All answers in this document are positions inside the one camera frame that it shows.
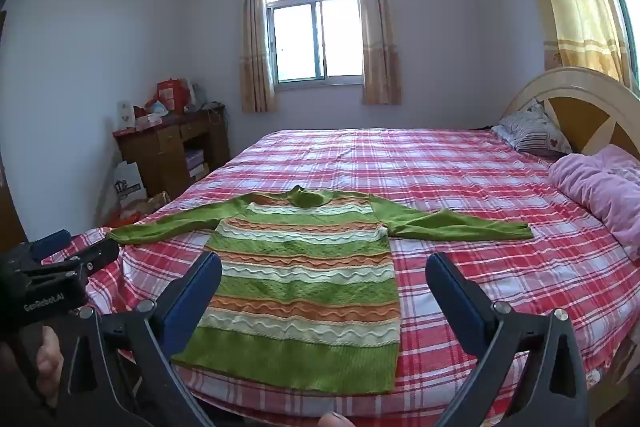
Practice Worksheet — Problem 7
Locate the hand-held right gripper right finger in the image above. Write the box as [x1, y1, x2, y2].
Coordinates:
[425, 252, 591, 427]

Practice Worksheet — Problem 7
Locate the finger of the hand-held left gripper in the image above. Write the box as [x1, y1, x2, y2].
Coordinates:
[65, 238, 121, 274]
[30, 229, 72, 261]

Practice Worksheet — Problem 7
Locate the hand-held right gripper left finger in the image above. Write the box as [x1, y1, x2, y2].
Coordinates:
[59, 251, 223, 427]

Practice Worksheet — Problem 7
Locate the green striped knit sweater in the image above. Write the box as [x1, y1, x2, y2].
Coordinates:
[106, 186, 535, 397]

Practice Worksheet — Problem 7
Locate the person's left hand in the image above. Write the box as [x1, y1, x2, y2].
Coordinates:
[35, 326, 66, 391]

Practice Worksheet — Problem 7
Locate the person's right hand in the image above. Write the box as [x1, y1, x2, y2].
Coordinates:
[317, 411, 354, 427]

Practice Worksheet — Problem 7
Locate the white paper bag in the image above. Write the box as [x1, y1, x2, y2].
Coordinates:
[114, 161, 149, 210]

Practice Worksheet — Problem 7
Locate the bed with red plaid sheet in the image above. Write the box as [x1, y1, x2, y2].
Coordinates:
[42, 127, 640, 413]

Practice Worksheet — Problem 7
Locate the brown wooden desk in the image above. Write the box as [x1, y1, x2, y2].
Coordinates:
[112, 104, 232, 220]

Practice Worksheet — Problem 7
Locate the stack of flat boxes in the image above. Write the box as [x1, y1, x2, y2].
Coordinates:
[185, 149, 210, 182]

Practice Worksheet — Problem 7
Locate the white upright box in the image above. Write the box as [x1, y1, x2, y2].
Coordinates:
[117, 101, 136, 130]

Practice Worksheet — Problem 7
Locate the red gift box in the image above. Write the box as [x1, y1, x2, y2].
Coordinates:
[156, 78, 191, 114]

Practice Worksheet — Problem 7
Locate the pink quilt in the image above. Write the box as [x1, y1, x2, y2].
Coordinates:
[547, 144, 640, 260]

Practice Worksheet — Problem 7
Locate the striped patterned pillow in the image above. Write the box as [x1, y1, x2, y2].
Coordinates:
[492, 99, 573, 158]

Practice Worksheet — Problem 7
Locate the cream wooden headboard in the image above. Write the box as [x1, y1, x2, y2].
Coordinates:
[502, 67, 640, 168]

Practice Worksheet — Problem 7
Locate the pink patterned curtain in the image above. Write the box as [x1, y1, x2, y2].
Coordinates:
[356, 0, 402, 105]
[240, 0, 277, 114]

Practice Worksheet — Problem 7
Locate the sliding glass window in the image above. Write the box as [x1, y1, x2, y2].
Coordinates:
[263, 0, 363, 86]

